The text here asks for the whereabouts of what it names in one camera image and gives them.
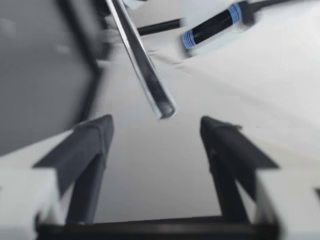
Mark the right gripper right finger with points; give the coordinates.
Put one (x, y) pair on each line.
(225, 150)

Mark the silver metal fork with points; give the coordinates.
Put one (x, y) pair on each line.
(143, 67)

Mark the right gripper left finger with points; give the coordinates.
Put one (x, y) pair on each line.
(85, 150)

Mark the black device with blue stripes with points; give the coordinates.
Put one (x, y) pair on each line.
(212, 27)

